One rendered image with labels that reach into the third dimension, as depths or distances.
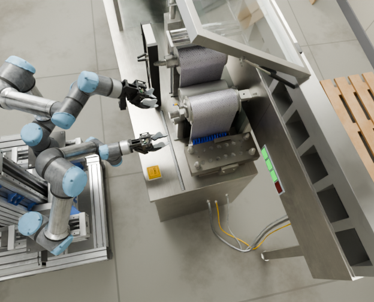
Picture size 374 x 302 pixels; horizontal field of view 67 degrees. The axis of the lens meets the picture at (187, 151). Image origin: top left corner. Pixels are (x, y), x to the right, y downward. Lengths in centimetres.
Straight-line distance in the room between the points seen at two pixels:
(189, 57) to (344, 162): 84
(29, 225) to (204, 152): 95
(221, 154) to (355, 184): 78
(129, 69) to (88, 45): 152
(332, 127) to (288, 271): 177
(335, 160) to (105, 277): 199
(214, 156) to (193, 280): 122
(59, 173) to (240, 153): 94
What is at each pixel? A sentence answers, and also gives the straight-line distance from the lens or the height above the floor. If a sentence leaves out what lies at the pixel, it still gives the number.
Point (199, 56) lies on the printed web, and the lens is 147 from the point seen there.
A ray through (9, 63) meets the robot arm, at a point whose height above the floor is 146.
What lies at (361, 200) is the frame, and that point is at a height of 165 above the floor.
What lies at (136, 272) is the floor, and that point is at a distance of 250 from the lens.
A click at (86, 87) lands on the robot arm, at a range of 112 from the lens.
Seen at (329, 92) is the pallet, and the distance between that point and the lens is 332.
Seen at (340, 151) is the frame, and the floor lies 165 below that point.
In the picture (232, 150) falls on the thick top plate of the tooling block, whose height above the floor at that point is 103.
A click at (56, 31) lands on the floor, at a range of 376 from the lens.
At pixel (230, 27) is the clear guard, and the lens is 94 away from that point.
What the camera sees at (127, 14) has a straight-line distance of 223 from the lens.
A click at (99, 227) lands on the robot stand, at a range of 234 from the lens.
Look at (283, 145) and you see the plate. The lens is 131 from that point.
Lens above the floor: 249
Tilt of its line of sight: 67 degrees down
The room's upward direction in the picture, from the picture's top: 7 degrees clockwise
